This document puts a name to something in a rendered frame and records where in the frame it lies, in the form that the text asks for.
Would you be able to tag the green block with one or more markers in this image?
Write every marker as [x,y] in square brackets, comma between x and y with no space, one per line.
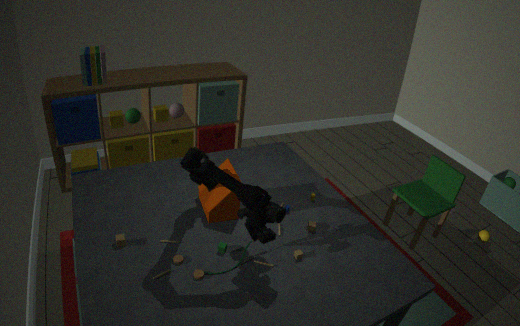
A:
[222,247]

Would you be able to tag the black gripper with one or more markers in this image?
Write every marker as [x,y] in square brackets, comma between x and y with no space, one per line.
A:
[255,227]

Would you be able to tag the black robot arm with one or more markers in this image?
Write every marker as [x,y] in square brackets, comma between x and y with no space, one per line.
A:
[210,175]

